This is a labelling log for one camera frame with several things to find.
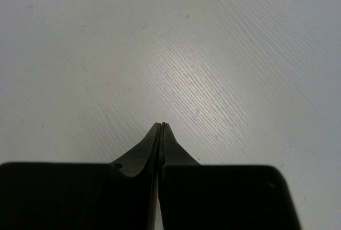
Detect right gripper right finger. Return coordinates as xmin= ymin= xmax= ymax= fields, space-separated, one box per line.
xmin=158 ymin=123 xmax=301 ymax=229

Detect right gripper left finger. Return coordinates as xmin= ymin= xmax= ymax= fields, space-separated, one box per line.
xmin=1 ymin=123 xmax=161 ymax=229

